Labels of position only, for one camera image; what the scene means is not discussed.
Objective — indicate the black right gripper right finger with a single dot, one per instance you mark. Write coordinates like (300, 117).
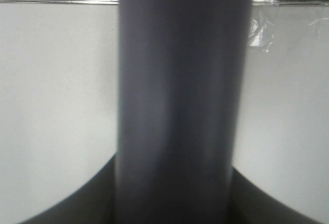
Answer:
(249, 204)

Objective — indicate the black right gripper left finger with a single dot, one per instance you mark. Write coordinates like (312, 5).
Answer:
(92, 203)

